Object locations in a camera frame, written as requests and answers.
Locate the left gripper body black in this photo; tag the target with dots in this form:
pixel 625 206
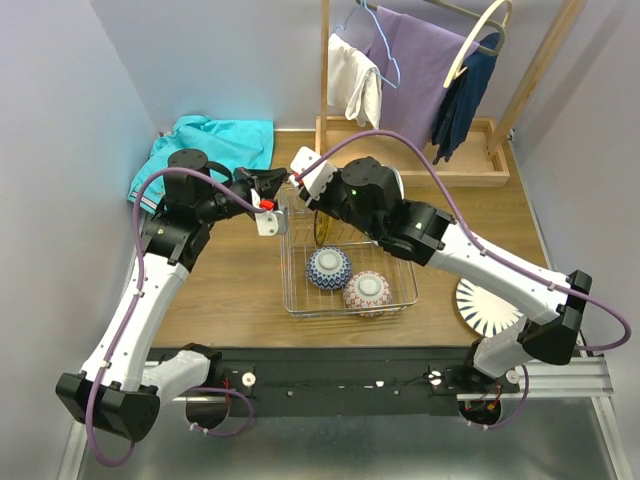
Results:
pixel 254 185

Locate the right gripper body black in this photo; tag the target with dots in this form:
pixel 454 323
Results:
pixel 333 202

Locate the wire dish rack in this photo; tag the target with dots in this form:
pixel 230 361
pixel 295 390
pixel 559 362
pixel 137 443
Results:
pixel 301 297

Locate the red patterned bowl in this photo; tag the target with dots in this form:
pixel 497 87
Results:
pixel 329 268

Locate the blue patterned bowl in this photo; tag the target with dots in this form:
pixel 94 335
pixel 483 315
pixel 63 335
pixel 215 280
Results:
pixel 366 293

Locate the watermelon pattern plate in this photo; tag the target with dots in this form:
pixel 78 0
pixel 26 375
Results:
pixel 398 188

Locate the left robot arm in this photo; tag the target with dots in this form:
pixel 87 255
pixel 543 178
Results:
pixel 113 392

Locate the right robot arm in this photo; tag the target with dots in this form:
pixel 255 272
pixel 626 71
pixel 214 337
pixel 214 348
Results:
pixel 550 317

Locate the wooden clothes rack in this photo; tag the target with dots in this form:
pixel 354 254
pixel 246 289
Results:
pixel 483 159

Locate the turquoise shirt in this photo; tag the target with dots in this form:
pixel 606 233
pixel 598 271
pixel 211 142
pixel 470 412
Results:
pixel 231 143

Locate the white cloth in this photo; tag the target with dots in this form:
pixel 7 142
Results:
pixel 353 83

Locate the navy garment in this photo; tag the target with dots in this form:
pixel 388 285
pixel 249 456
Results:
pixel 454 118

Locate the purple cloth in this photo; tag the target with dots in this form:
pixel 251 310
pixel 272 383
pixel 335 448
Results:
pixel 424 53

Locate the white blue striped plate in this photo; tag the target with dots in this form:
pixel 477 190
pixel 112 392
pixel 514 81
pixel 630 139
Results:
pixel 483 312

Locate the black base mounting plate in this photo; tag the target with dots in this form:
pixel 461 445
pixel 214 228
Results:
pixel 359 381

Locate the wooden hanger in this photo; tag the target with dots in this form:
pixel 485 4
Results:
pixel 482 20

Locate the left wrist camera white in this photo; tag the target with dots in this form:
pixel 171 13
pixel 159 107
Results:
pixel 273 219

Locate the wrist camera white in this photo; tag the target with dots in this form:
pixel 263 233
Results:
pixel 273 219
pixel 309 183

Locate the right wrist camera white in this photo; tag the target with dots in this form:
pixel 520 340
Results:
pixel 309 183

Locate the light blue wire hanger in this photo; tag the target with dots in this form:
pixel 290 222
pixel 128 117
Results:
pixel 370 10

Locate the aluminium frame rail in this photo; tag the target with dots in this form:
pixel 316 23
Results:
pixel 559 425

